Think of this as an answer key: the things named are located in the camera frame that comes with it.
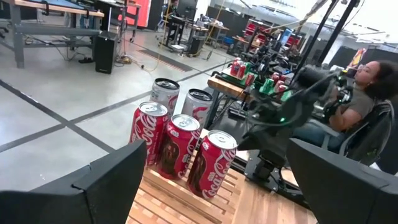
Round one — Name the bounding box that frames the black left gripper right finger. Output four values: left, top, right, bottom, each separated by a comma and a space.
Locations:
285, 138, 398, 224

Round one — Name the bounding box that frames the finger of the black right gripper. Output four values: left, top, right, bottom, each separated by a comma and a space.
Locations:
238, 129, 265, 152

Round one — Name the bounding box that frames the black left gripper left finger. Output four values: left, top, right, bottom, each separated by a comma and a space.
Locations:
0, 139, 147, 224

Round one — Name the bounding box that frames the red Coca-Cola Star Wars can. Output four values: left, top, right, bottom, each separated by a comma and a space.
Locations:
186, 129, 239, 200
155, 114, 201, 180

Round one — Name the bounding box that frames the silver soda can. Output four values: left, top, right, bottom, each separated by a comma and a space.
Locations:
181, 88, 215, 128

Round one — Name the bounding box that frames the white can with black lid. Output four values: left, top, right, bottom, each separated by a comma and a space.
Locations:
149, 77, 181, 118

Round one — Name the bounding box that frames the wooden slatted shelf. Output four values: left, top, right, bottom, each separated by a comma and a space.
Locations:
126, 127, 246, 224

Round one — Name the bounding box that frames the green soda can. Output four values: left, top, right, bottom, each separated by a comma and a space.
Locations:
260, 78, 275, 95

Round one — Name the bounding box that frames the wooden workstation table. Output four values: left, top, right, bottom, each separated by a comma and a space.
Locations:
206, 73, 259, 103

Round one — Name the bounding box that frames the black office chair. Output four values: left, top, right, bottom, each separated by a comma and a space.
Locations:
338, 99, 396, 166

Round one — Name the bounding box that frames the person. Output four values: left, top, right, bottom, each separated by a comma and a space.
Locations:
292, 59, 398, 150

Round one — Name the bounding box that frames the black computer tower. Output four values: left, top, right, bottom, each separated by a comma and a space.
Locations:
95, 30, 118, 75

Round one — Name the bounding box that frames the grey metal workbench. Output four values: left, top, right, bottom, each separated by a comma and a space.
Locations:
0, 0, 105, 69

